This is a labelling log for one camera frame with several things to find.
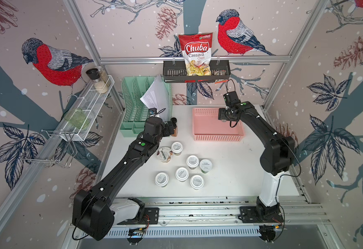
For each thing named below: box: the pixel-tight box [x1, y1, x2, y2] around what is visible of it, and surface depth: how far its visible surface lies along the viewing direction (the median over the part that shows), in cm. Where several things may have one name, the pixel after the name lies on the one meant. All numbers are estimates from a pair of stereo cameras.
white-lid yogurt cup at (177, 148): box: [171, 141, 184, 156], surface depth 92 cm
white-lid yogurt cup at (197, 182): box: [189, 174, 205, 191], surface depth 79 cm
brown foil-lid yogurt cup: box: [156, 146, 174, 164], surface depth 92 cm
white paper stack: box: [140, 74, 170, 122], surface depth 97 cm
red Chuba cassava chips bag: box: [178, 32, 214, 77], surface depth 83 cm
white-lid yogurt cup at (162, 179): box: [154, 172, 170, 188], surface depth 81 cm
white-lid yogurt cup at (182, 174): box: [175, 167, 190, 183], surface depth 82 cm
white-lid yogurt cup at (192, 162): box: [186, 155, 200, 170], surface depth 87 cm
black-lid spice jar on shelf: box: [85, 67, 108, 94], surface depth 83 cm
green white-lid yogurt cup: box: [199, 158, 213, 174], surface depth 87 cm
